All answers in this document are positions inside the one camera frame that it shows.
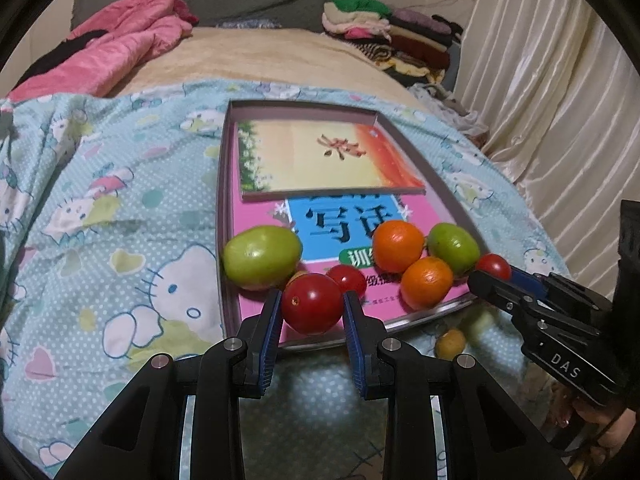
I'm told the large green jujube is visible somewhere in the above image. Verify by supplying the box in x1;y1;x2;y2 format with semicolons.
221;225;304;291

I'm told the pink exercise book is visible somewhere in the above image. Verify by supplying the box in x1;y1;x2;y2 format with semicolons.
232;192;479;347

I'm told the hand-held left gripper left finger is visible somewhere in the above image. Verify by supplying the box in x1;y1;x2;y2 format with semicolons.
55;289;284;480

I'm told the medium green jujube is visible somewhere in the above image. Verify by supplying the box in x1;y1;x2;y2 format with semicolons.
426;223;481;277

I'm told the dark floral cloth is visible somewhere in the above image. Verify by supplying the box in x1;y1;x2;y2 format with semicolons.
216;17;282;30

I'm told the red tomato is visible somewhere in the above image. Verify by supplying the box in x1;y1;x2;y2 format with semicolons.
281;272;344;337
326;264;367;297
475;253;512;281

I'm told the large orange tangerine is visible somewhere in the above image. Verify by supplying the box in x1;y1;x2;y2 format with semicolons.
372;220;426;274

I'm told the black cloth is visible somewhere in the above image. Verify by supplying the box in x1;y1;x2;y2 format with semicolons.
26;29;109;82

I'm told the shallow cardboard box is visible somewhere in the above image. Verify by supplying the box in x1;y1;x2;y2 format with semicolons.
217;100;494;352

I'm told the thin wall cable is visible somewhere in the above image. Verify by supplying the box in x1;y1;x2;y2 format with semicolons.
439;0;482;17

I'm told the cream satin curtain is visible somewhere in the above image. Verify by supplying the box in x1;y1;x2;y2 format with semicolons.
454;0;640;281

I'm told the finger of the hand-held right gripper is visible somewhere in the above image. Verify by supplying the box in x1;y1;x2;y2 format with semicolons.
508;265;557;302
467;269;545;332

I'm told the pile of folded clothes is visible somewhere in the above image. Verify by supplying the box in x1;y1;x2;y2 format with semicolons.
321;0;464;87

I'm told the person's right hand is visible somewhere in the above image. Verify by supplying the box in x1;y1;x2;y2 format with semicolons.
552;385;640;461

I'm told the small orange tangerine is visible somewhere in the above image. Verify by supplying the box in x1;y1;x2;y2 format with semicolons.
401;256;455;310

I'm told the orange and cream book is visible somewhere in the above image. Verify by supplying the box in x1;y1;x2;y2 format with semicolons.
237;119;427;205

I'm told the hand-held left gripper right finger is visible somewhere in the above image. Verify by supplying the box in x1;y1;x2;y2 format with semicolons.
341;291;558;480

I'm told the pink quilt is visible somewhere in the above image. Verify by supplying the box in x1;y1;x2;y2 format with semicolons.
7;0;199;104

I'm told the beige bed sheet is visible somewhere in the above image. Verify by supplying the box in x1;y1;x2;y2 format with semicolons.
106;24;442;107

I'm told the blue cartoon cat blanket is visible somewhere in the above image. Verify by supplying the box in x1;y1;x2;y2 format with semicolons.
0;77;571;480

